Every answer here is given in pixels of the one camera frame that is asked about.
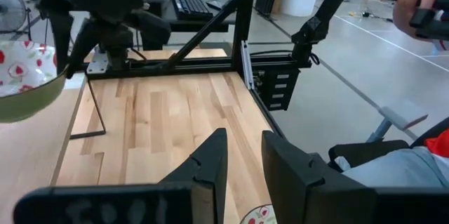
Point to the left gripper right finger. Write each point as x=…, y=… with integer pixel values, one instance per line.
x=291, y=182

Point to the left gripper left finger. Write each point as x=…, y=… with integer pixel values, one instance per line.
x=210, y=168

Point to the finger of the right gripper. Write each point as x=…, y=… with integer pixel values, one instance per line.
x=87, y=43
x=61, y=45

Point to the floral bowl green outside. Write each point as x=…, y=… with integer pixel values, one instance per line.
x=259, y=217
x=24, y=69

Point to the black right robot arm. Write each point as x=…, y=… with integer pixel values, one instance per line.
x=154, y=31

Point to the round floor fan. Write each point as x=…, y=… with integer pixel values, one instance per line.
x=10, y=8

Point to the black chair seat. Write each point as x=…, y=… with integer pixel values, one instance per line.
x=368, y=148

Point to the backlit computer keyboard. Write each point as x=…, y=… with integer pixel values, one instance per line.
x=191, y=4

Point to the black box with white labels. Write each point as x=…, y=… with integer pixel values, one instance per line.
x=277, y=90

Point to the person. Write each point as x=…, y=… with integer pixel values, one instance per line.
x=396, y=169

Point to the silver metal strip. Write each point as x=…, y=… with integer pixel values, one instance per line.
x=247, y=64

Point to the wooden shelf with black legs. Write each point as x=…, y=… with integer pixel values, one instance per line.
x=28, y=153

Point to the grey metal lever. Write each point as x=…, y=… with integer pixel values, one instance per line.
x=393, y=117

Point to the black keyboard desk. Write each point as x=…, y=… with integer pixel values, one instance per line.
x=224, y=18

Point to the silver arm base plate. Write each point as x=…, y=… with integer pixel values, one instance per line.
x=98, y=63

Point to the black aluminium table frame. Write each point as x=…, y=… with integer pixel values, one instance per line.
x=242, y=24

